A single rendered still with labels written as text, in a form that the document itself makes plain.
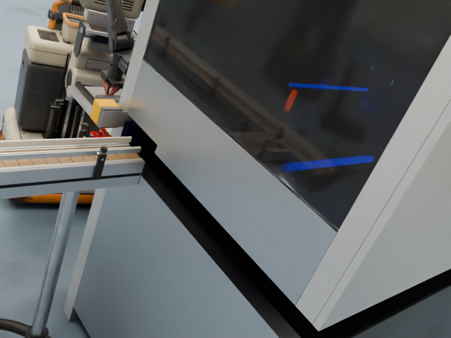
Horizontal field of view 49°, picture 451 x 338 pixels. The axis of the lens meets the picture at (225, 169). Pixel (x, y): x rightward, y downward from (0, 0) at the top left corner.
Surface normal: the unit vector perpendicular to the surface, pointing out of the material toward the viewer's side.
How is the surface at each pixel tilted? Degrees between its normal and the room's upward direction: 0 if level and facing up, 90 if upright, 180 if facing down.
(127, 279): 90
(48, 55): 90
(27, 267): 0
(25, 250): 0
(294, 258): 90
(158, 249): 90
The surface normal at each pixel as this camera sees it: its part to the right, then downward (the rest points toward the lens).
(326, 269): -0.74, 0.07
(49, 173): 0.59, 0.56
